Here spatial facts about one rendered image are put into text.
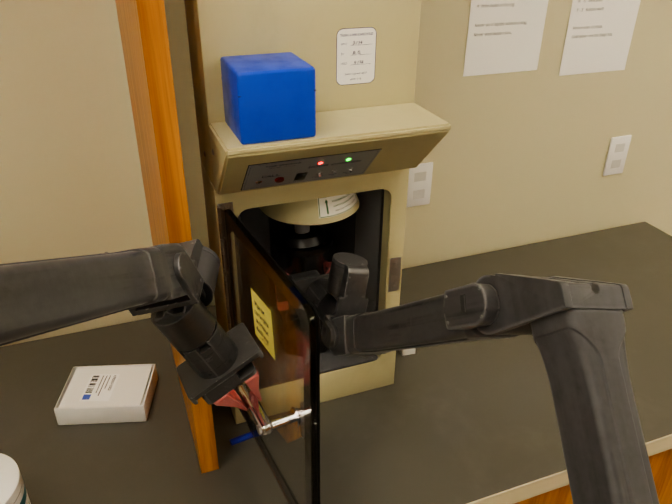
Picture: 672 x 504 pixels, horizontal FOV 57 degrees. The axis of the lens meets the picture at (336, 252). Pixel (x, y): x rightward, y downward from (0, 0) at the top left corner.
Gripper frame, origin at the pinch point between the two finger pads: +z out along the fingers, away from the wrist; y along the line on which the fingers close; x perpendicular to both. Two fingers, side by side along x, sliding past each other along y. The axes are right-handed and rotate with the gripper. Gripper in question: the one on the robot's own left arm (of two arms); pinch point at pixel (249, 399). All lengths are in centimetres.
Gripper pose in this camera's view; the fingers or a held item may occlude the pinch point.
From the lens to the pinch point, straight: 85.7
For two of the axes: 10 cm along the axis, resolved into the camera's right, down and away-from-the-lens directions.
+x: 4.5, 4.6, -7.6
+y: -8.2, 5.6, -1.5
